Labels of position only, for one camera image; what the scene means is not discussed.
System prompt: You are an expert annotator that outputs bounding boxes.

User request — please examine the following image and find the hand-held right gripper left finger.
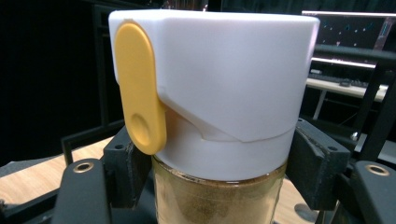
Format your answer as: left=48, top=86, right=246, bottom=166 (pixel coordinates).
left=50, top=125, right=154, bottom=224

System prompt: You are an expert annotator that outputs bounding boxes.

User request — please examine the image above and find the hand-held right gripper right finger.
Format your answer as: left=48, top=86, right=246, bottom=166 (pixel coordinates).
left=285, top=118, right=396, bottom=224

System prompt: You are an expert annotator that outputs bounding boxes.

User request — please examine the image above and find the light background desk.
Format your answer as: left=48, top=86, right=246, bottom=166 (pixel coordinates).
left=305, top=77, right=389, bottom=120

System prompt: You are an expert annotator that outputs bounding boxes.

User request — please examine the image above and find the black keyboard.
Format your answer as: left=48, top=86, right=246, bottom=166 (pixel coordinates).
left=309, top=72, right=370, bottom=89

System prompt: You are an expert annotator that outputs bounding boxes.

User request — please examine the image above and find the dark monitor screen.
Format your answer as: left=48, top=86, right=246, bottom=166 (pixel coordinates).
left=301, top=10, right=396, bottom=52

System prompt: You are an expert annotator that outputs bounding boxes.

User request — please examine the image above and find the spice jar with white lid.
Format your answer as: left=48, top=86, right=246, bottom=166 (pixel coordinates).
left=107, top=8, right=321, bottom=224

